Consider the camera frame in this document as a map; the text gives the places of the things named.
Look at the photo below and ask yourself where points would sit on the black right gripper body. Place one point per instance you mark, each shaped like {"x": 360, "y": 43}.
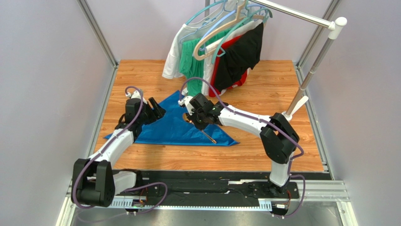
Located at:
{"x": 202, "y": 117}

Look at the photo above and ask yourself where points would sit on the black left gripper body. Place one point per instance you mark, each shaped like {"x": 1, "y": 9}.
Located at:
{"x": 148, "y": 115}

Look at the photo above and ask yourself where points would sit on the blue cloth napkin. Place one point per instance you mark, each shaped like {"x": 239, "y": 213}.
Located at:
{"x": 173, "y": 130}

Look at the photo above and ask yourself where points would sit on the gold spoon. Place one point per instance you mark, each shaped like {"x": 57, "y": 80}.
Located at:
{"x": 186, "y": 119}

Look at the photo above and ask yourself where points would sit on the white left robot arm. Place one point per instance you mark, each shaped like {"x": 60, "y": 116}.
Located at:
{"x": 94, "y": 184}

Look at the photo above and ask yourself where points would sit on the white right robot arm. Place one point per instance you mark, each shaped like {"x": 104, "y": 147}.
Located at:
{"x": 278, "y": 137}

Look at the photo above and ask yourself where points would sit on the red t-shirt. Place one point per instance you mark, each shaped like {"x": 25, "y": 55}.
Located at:
{"x": 221, "y": 78}

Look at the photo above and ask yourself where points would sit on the green t-shirt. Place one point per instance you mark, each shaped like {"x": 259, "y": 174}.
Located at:
{"x": 190, "y": 67}

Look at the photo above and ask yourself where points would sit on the white t-shirt left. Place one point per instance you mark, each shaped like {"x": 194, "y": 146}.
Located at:
{"x": 171, "y": 66}

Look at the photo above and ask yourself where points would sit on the white t-shirt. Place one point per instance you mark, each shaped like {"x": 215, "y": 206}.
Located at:
{"x": 240, "y": 31}
{"x": 171, "y": 66}

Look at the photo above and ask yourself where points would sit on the white t-shirt middle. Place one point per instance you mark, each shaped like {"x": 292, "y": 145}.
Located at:
{"x": 240, "y": 31}

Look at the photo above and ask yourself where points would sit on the teal plastic hanger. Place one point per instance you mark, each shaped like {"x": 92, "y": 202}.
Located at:
{"x": 215, "y": 54}

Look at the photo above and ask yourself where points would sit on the black t-shirt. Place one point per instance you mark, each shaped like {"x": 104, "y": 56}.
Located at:
{"x": 245, "y": 52}

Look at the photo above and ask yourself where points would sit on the teal hanger left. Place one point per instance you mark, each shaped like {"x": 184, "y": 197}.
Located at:
{"x": 206, "y": 9}

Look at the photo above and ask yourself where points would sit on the white clothes rack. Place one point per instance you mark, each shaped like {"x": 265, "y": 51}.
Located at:
{"x": 335, "y": 27}

